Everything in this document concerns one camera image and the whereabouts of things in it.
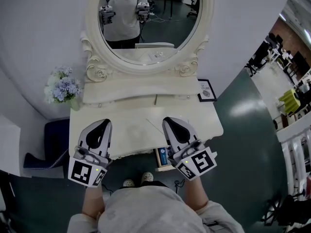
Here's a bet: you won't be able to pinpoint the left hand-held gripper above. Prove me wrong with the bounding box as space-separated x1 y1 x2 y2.
68 118 114 188

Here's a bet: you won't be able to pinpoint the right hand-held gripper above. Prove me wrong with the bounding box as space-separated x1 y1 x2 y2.
162 117 218 181

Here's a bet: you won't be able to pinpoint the small blue packet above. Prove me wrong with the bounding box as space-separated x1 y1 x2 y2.
157 147 173 166

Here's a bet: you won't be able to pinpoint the person's right forearm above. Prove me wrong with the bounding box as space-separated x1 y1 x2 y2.
183 175 209 215

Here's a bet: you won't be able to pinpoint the person's left forearm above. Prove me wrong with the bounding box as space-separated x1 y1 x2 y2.
81 184 105 220

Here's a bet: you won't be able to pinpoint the white vanity dressing table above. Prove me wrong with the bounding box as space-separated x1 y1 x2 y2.
69 78 224 160

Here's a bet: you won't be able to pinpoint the pale green vase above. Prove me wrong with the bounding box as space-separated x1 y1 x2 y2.
69 98 81 112

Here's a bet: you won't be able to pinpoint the dark blue padded chair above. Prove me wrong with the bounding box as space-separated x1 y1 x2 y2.
23 119 71 179

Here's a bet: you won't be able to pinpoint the black framed picture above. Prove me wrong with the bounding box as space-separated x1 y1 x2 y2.
197 79 218 103

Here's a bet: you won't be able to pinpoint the person's right shoe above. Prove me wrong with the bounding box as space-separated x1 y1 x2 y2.
140 171 155 183

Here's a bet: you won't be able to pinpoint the person's black trousers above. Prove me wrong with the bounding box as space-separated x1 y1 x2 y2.
139 180 168 189

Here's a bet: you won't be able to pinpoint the purple artificial flower bouquet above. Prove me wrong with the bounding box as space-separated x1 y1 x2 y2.
43 66 82 104

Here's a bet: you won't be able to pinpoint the person's grey sweatshirt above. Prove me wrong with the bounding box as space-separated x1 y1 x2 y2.
67 185 246 233

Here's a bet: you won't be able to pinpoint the white oval framed mirror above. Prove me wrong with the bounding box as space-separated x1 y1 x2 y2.
80 0 215 83

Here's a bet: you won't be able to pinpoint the yellow-green covered table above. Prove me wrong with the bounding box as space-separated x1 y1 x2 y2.
278 88 301 116

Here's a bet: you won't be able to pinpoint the white balustrade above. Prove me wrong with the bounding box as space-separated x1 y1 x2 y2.
276 127 311 203

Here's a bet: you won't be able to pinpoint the black metal stand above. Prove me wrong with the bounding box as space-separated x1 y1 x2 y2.
261 193 311 228

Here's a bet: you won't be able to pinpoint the black cable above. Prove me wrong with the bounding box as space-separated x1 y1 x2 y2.
173 178 187 195
101 183 115 194

